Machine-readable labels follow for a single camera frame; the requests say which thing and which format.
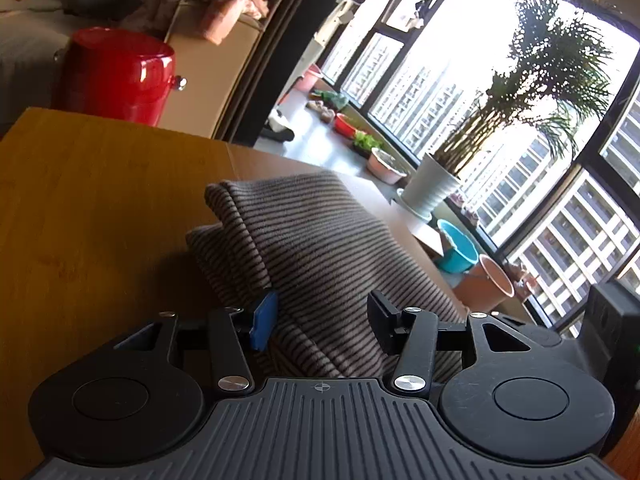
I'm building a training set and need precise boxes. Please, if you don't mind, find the pink rimmed metal bowl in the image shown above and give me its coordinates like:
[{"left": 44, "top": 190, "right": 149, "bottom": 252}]
[{"left": 366, "top": 147, "right": 409, "bottom": 185}]

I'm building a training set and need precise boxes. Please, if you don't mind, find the pink bucket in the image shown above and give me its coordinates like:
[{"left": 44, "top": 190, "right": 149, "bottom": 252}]
[{"left": 296, "top": 64, "right": 324, "bottom": 92}]

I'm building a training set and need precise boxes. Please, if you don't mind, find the small green plant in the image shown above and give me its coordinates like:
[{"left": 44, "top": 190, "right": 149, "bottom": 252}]
[{"left": 312, "top": 89, "right": 349, "bottom": 112}]

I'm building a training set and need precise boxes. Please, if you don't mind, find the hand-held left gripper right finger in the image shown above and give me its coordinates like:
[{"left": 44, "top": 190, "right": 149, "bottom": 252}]
[{"left": 367, "top": 290, "right": 532, "bottom": 400}]

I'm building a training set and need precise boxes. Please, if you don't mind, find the red glossy bin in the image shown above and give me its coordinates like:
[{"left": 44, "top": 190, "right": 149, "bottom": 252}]
[{"left": 52, "top": 27, "right": 188, "bottom": 127}]

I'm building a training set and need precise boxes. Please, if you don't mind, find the white stick vacuum cleaner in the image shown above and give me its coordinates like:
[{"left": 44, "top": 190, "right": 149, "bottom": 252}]
[{"left": 299, "top": 0, "right": 369, "bottom": 92}]

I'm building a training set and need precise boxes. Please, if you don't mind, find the tray of green seedlings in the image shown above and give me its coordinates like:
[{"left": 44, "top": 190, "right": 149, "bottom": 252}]
[{"left": 352, "top": 130, "right": 384, "bottom": 157}]

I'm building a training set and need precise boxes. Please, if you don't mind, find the grey striped sweater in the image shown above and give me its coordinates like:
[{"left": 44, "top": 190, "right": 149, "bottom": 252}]
[{"left": 186, "top": 170, "right": 467, "bottom": 379}]

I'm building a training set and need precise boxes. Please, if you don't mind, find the pink checked cloth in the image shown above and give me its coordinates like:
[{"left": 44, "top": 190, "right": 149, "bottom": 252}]
[{"left": 122, "top": 0, "right": 271, "bottom": 44}]

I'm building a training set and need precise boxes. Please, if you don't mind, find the blue plastic basin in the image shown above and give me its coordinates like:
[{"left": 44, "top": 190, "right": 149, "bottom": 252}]
[{"left": 432, "top": 219, "right": 479, "bottom": 274}]

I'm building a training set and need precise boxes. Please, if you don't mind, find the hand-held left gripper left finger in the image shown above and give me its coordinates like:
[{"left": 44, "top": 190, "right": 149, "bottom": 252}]
[{"left": 115, "top": 290, "right": 278, "bottom": 393}]

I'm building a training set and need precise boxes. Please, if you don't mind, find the pink plant pot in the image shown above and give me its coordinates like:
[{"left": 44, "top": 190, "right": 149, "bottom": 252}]
[{"left": 457, "top": 254, "right": 516, "bottom": 309}]

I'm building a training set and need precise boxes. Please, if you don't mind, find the green palm plant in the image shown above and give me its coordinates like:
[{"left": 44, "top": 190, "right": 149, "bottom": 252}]
[{"left": 434, "top": 0, "right": 617, "bottom": 177}]

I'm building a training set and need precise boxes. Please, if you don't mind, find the black and white object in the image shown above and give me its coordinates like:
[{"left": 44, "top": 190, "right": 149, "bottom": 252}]
[{"left": 264, "top": 109, "right": 296, "bottom": 144}]

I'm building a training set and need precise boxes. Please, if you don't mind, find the red bowl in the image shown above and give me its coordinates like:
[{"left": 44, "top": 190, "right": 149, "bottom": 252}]
[{"left": 334, "top": 112, "right": 357, "bottom": 139}]

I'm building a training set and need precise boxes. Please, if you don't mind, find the white plant pot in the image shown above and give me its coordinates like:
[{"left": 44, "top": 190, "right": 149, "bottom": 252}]
[{"left": 399, "top": 152, "right": 462, "bottom": 222}]

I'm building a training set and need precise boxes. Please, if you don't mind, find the grey sofa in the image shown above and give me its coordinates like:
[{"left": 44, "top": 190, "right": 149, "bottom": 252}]
[{"left": 0, "top": 0, "right": 141, "bottom": 136}]

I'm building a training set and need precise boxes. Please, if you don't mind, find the cardboard box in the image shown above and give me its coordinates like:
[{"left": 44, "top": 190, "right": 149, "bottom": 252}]
[{"left": 162, "top": 0, "right": 264, "bottom": 139}]

